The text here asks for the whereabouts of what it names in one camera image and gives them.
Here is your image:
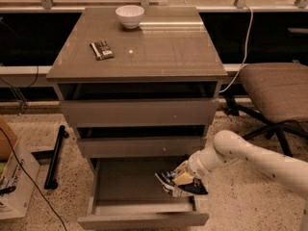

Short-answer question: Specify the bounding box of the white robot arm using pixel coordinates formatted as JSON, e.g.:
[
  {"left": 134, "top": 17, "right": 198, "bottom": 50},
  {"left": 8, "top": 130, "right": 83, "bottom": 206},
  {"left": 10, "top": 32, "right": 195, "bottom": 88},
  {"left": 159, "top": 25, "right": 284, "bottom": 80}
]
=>
[{"left": 171, "top": 130, "right": 308, "bottom": 231}]

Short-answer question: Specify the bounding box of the grey drawer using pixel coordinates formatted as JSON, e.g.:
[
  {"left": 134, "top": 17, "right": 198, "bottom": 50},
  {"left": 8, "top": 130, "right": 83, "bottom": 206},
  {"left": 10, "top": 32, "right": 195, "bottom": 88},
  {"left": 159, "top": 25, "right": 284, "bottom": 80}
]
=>
[
  {"left": 78, "top": 156, "right": 209, "bottom": 230},
  {"left": 77, "top": 125, "right": 207, "bottom": 158},
  {"left": 61, "top": 98, "right": 218, "bottom": 127}
]

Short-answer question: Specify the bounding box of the grey top drawer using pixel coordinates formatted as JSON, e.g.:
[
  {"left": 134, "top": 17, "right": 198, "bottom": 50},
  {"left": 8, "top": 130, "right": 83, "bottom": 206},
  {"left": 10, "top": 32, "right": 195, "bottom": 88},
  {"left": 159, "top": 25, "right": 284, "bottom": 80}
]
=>
[{"left": 61, "top": 98, "right": 218, "bottom": 127}]

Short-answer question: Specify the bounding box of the white cardboard box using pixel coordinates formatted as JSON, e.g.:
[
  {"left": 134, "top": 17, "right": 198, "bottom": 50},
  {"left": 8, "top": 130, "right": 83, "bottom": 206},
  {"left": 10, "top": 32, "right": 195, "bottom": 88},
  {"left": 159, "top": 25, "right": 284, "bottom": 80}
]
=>
[{"left": 0, "top": 141, "right": 39, "bottom": 219}]

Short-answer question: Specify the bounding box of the black floor cable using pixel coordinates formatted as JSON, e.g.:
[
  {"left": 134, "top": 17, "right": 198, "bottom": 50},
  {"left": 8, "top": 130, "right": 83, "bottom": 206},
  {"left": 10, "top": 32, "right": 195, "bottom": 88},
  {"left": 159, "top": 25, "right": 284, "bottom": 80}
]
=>
[{"left": 0, "top": 126, "right": 69, "bottom": 231}]

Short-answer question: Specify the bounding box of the dark snack packet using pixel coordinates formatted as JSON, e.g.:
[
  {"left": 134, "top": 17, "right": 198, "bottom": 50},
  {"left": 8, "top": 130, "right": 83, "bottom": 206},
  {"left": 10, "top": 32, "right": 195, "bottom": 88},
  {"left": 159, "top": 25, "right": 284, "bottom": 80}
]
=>
[{"left": 90, "top": 40, "right": 115, "bottom": 61}]

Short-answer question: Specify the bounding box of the black marker pen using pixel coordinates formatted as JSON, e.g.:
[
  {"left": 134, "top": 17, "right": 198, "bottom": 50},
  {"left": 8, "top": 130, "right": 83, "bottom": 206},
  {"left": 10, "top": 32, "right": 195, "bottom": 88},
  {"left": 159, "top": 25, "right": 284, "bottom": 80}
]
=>
[{"left": 0, "top": 186, "right": 16, "bottom": 195}]

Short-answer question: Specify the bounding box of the white ceramic bowl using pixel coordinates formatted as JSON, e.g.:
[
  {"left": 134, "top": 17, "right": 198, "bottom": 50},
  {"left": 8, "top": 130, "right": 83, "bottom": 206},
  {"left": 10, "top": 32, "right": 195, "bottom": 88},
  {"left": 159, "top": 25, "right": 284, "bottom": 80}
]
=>
[{"left": 115, "top": 5, "right": 144, "bottom": 29}]

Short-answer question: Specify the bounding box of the grey office chair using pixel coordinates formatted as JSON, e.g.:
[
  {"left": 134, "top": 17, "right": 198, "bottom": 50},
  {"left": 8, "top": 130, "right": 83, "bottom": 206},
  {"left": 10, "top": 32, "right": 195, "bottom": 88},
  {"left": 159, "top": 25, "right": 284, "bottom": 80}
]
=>
[{"left": 223, "top": 63, "right": 308, "bottom": 156}]

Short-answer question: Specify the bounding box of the grey bottom drawer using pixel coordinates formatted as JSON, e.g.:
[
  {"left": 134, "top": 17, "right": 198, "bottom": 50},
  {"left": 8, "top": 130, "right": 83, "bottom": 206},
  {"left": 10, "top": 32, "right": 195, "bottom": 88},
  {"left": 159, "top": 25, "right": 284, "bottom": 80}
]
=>
[{"left": 78, "top": 156, "right": 209, "bottom": 230}]

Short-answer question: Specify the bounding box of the blue chip bag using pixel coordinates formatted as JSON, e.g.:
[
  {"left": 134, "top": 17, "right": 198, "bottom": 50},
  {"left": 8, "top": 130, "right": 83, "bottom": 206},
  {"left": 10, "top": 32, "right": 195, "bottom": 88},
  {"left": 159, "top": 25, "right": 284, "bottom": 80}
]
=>
[{"left": 155, "top": 170, "right": 208, "bottom": 197}]

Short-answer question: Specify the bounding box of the grey middle drawer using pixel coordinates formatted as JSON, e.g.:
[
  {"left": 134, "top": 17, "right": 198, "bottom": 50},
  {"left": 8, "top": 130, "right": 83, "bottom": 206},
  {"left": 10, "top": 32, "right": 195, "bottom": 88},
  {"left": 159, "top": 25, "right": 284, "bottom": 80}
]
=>
[{"left": 77, "top": 125, "right": 207, "bottom": 158}]

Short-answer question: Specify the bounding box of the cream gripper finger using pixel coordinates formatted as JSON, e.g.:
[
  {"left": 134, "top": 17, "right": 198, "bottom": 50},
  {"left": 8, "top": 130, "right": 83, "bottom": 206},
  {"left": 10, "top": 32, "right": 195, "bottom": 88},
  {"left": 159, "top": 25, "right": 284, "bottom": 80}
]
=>
[
  {"left": 173, "top": 171, "right": 193, "bottom": 186},
  {"left": 174, "top": 161, "right": 188, "bottom": 175}
]

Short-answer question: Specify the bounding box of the brown cardboard box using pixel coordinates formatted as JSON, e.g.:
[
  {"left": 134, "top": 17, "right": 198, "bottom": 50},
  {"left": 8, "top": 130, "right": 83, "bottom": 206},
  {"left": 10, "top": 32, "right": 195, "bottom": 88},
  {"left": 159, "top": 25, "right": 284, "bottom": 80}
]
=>
[{"left": 0, "top": 117, "right": 18, "bottom": 161}]

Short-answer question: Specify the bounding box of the black metal bar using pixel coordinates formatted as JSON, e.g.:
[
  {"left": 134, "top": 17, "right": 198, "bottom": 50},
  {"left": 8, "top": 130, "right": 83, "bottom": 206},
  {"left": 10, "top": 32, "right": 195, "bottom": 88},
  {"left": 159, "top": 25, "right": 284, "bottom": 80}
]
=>
[{"left": 44, "top": 125, "right": 69, "bottom": 190}]

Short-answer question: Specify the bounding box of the white cable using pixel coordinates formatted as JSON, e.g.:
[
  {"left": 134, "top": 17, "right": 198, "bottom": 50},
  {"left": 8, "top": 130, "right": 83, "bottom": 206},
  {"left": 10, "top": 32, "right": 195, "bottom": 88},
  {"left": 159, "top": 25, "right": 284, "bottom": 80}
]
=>
[{"left": 218, "top": 5, "right": 254, "bottom": 94}]

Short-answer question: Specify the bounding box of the grey drawer cabinet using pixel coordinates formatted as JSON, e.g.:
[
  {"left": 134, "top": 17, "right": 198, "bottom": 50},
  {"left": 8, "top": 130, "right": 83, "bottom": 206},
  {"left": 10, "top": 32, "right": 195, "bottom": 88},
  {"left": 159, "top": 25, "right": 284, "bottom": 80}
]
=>
[{"left": 46, "top": 6, "right": 229, "bottom": 166}]

